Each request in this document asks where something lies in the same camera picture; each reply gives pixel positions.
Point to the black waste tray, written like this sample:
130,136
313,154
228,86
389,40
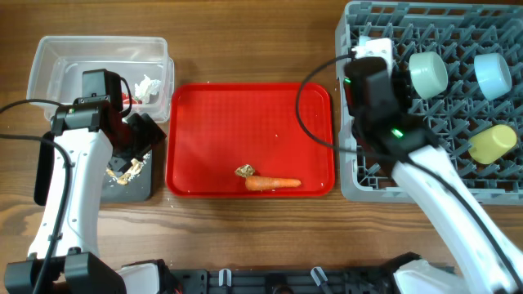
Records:
139,190

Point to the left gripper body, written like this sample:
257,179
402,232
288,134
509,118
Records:
141,135

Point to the clear plastic bin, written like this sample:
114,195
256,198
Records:
60,62

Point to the light blue bowl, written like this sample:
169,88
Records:
492,75

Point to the brown food scrap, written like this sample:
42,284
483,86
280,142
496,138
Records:
245,171

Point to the pale green bowl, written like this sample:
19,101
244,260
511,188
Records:
428,74

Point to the grey dishwasher rack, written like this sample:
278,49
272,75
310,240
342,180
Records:
457,33

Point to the white tissue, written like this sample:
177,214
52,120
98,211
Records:
147,90

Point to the red serving tray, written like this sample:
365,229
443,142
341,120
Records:
217,127

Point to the rice and food leftovers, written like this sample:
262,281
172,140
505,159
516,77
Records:
134,171

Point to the orange carrot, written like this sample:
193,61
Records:
260,183

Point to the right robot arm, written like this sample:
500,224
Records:
410,151

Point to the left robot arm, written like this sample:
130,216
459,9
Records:
63,258

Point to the yellow plastic cup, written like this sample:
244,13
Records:
492,143

